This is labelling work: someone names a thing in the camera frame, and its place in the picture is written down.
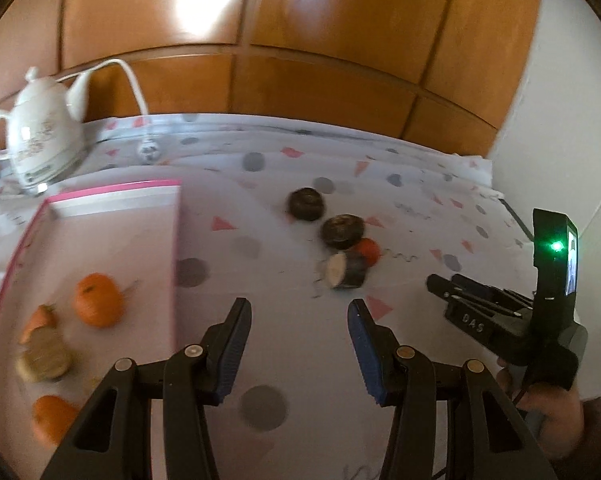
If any orange mandarin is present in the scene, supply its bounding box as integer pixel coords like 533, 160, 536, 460
31, 396, 79, 446

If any dark cut radish half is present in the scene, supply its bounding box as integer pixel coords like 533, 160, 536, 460
325, 252, 368, 289

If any dark cut radish piece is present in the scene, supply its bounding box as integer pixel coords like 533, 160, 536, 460
24, 326, 73, 382

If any large orange with stem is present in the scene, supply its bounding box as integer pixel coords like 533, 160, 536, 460
73, 273, 139, 330

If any orange carrot piece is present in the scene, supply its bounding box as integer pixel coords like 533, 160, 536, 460
18, 304, 58, 344

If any dark round fruit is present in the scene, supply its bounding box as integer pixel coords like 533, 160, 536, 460
320, 214, 366, 250
286, 188, 325, 222

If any yellowish small potato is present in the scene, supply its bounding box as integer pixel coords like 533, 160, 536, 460
15, 354, 41, 384

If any person's right hand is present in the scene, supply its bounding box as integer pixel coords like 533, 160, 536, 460
496, 358, 585, 460

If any small red tomato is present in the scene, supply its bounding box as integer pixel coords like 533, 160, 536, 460
353, 237, 381, 268

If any patterned white tablecloth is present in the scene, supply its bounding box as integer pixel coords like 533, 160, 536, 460
0, 115, 535, 479

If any pink shallow box tray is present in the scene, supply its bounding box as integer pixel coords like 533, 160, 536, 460
0, 179, 181, 479

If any white ceramic electric kettle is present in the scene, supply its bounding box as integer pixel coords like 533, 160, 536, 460
0, 66, 91, 194

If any white power cord with plug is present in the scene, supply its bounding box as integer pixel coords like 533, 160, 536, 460
54, 57, 163, 165

